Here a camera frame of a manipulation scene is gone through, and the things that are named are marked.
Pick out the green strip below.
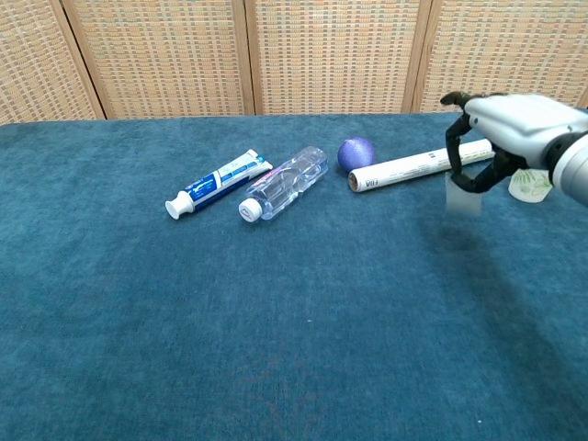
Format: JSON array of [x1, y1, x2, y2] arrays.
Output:
[[444, 172, 483, 217]]

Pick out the white paper cup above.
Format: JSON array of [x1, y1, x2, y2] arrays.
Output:
[[507, 167, 555, 204]]

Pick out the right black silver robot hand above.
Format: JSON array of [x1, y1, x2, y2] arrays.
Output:
[[439, 90, 588, 194]]

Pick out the blue carpet table cover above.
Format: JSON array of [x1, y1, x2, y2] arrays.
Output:
[[0, 107, 588, 441]]

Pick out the purple ball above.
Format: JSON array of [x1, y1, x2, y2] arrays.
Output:
[[336, 136, 377, 174]]

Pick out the white paper roll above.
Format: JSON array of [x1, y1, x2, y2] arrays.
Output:
[[347, 139, 497, 194]]

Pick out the woven bamboo folding screen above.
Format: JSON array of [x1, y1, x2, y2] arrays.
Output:
[[0, 0, 588, 125]]

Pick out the clear plastic water bottle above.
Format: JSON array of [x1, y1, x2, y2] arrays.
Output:
[[237, 145, 330, 223]]

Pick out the blue white toothpaste tube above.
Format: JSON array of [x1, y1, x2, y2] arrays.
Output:
[[164, 148, 274, 221]]

